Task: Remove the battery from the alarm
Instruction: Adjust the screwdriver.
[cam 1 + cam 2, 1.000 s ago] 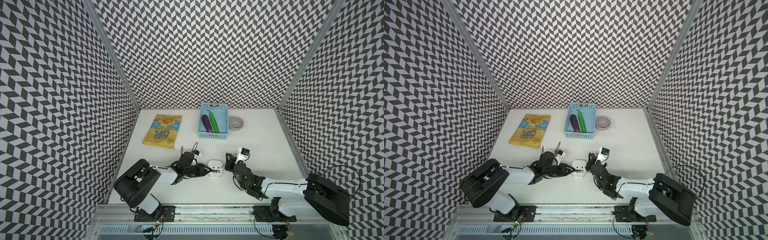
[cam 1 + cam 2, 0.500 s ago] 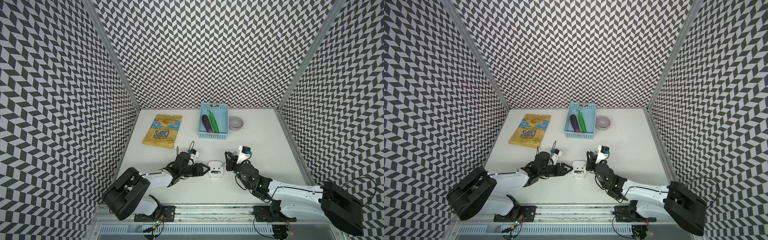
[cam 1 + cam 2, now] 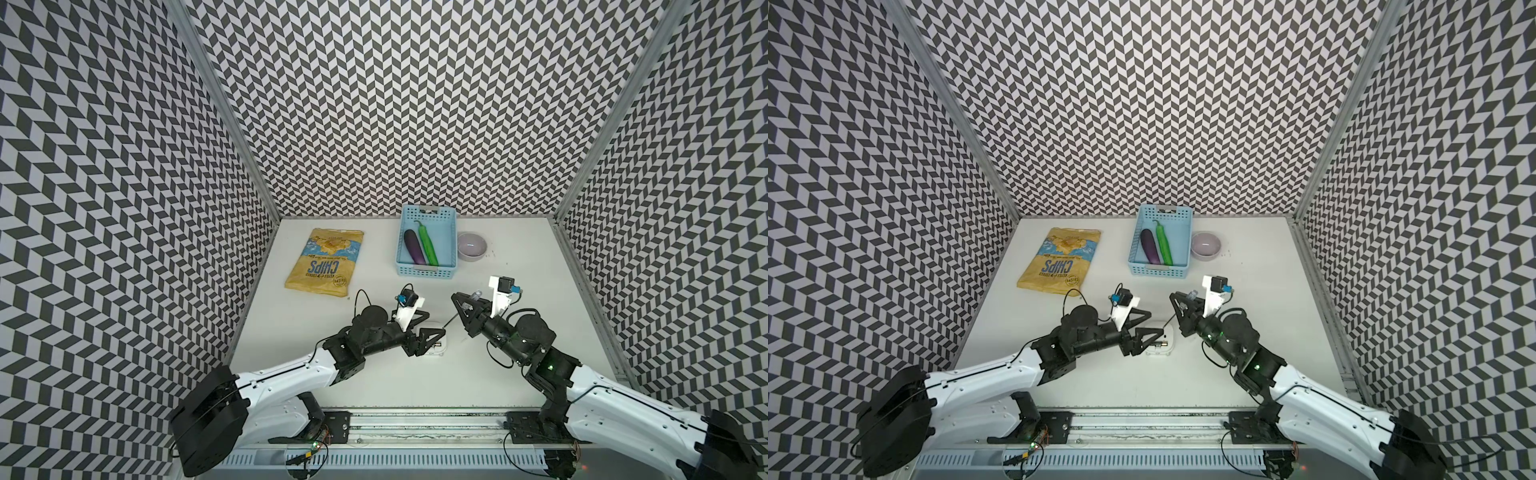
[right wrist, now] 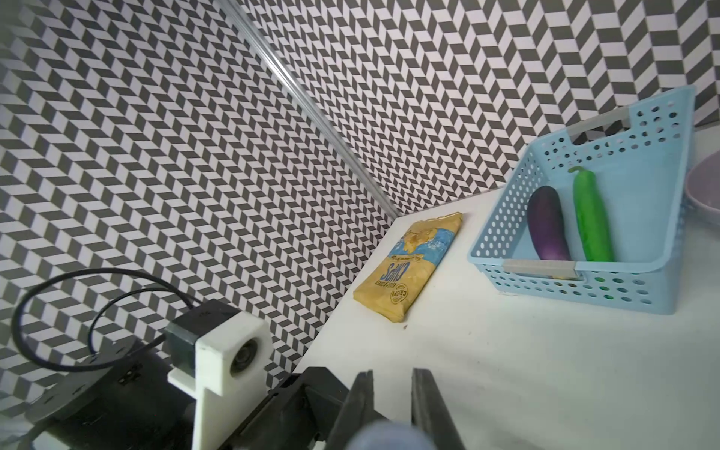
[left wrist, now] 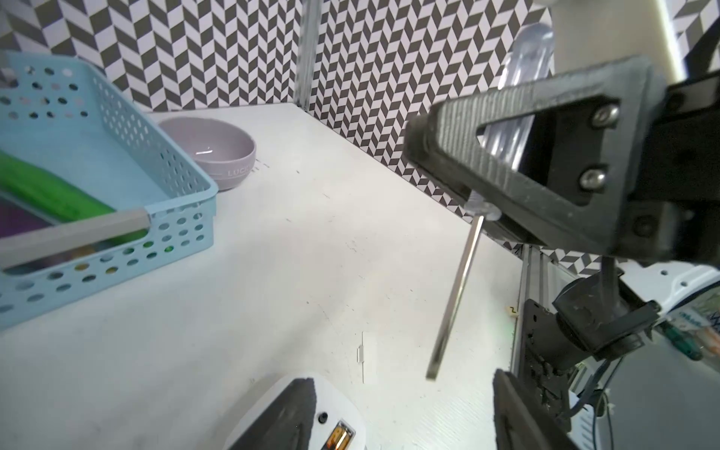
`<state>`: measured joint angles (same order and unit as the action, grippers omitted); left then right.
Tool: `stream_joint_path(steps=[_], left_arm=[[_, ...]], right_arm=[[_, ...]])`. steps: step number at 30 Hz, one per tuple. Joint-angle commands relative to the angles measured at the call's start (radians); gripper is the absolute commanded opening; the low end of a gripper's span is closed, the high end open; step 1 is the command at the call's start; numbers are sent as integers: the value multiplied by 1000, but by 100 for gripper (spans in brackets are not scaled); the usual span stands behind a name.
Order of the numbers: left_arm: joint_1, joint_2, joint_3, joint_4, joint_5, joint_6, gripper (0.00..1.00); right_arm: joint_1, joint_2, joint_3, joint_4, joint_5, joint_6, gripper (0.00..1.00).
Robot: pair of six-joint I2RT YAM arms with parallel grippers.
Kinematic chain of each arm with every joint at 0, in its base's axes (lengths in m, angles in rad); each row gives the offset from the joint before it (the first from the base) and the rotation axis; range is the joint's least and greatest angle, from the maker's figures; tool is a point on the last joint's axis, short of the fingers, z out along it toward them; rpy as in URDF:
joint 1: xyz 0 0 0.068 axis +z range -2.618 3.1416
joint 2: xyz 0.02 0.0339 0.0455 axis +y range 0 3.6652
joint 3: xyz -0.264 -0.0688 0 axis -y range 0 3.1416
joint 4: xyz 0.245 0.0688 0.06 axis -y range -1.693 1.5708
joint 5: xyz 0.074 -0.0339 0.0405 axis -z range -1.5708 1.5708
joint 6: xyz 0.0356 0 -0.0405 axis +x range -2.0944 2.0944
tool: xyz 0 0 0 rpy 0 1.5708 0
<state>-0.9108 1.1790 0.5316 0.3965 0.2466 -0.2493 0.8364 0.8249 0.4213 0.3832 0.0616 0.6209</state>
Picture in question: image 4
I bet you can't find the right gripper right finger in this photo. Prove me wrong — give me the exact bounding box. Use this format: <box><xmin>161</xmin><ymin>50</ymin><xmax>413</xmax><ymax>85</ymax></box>
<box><xmin>412</xmin><ymin>367</ymin><xmax>466</xmax><ymax>450</ymax></box>

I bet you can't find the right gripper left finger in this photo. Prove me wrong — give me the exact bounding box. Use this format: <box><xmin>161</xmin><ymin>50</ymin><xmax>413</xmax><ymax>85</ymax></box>
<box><xmin>324</xmin><ymin>370</ymin><xmax>386</xmax><ymax>449</ymax></box>

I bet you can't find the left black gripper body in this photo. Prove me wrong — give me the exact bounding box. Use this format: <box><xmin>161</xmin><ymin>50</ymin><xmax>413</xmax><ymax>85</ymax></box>
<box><xmin>17</xmin><ymin>337</ymin><xmax>349</xmax><ymax>449</ymax></box>

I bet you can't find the yellow blue chips bag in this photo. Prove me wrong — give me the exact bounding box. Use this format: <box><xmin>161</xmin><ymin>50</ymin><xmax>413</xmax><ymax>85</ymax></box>
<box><xmin>354</xmin><ymin>212</ymin><xmax>463</xmax><ymax>323</ymax></box>

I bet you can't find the purple toy eggplant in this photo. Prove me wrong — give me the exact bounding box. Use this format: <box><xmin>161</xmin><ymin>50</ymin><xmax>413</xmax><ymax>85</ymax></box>
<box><xmin>527</xmin><ymin>186</ymin><xmax>571</xmax><ymax>261</ymax></box>

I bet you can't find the green toy cucumber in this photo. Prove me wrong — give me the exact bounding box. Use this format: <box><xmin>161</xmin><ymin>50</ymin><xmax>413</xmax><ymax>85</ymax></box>
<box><xmin>568</xmin><ymin>167</ymin><xmax>615</xmax><ymax>263</ymax></box>

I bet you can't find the light blue plastic basket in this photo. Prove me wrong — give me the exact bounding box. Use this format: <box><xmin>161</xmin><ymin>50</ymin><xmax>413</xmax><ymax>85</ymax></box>
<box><xmin>468</xmin><ymin>85</ymin><xmax>696</xmax><ymax>315</ymax></box>

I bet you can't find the lilac ceramic bowl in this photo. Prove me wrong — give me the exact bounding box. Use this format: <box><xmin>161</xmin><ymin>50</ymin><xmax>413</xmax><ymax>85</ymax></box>
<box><xmin>684</xmin><ymin>151</ymin><xmax>720</xmax><ymax>226</ymax></box>

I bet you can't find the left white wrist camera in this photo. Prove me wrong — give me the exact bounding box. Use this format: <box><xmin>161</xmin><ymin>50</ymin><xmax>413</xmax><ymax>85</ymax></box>
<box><xmin>163</xmin><ymin>299</ymin><xmax>273</xmax><ymax>449</ymax></box>

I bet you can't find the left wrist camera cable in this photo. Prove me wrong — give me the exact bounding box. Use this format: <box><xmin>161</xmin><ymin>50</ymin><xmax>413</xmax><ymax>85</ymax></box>
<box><xmin>10</xmin><ymin>268</ymin><xmax>195</xmax><ymax>373</ymax></box>

